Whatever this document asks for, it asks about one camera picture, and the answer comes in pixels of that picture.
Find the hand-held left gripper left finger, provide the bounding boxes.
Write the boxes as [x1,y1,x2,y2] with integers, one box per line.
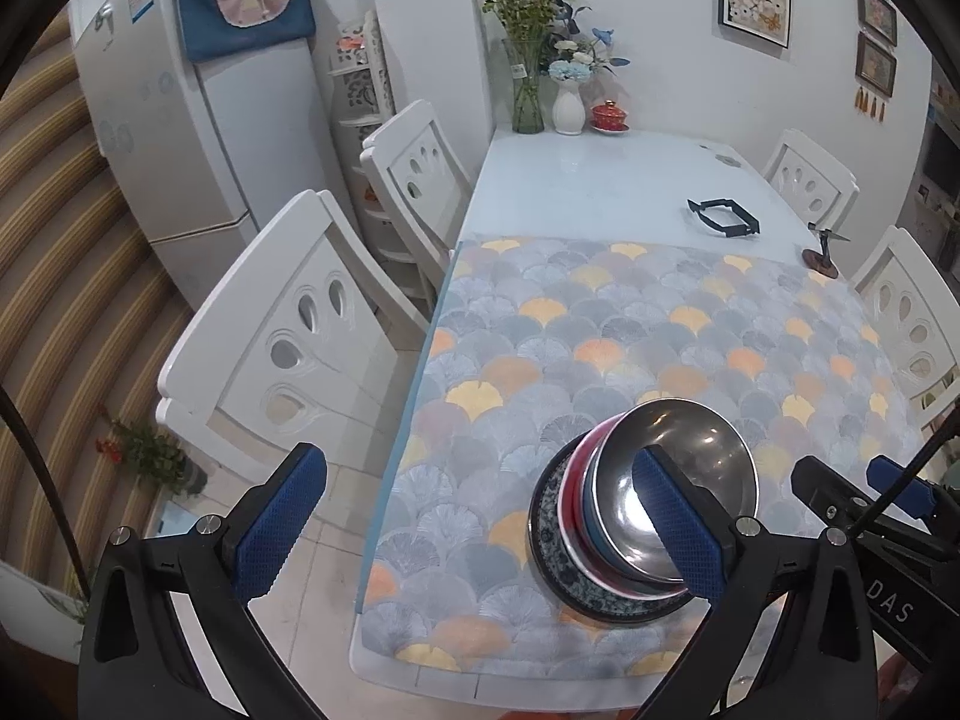
[79,442,327,720]

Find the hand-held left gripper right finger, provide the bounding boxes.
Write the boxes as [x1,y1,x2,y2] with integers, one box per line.
[632,445,878,720]

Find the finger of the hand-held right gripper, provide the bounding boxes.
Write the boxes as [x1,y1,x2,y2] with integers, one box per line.
[866,456,942,518]
[791,454,875,541]

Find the blue stainless steel bowl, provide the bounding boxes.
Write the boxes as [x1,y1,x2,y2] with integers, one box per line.
[581,399,760,587]

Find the red stainless steel bowl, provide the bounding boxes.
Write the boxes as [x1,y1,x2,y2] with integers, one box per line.
[566,416,691,593]

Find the small potted plant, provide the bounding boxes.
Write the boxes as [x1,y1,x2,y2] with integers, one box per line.
[97,405,207,496]

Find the white dining chair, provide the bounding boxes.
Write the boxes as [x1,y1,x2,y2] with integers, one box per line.
[155,190,436,466]
[360,100,473,301]
[763,129,858,233]
[851,225,960,421]

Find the fan patterned tablecloth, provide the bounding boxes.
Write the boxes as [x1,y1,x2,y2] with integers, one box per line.
[349,236,927,680]

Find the small brown stand ornament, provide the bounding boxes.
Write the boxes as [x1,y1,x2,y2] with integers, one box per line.
[802,223,852,275]

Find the cluttered storage shelf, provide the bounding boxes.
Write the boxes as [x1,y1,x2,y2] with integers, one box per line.
[919,64,960,241]

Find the white refrigerator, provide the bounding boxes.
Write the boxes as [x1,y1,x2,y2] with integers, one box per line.
[70,0,353,308]

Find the red lidded teacup with saucer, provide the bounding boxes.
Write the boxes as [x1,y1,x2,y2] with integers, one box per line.
[590,100,632,134]

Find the white ceramic vase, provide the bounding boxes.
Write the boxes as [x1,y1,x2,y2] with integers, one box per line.
[552,81,587,136]

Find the white carved corner shelf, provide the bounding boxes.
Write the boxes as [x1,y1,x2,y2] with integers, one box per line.
[328,11,398,256]

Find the glass vase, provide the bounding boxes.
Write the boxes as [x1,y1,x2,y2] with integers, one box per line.
[504,37,545,134]

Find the blue and white artificial flowers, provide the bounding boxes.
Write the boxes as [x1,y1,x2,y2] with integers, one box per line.
[547,4,629,83]

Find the blue refrigerator cover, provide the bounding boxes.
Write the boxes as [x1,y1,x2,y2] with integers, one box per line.
[163,0,316,65]

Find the black plastic frame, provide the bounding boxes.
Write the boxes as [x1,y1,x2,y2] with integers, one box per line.
[688,196,761,238]

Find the small framed wall picture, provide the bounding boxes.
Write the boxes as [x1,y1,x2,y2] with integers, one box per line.
[855,32,897,97]
[856,0,899,46]

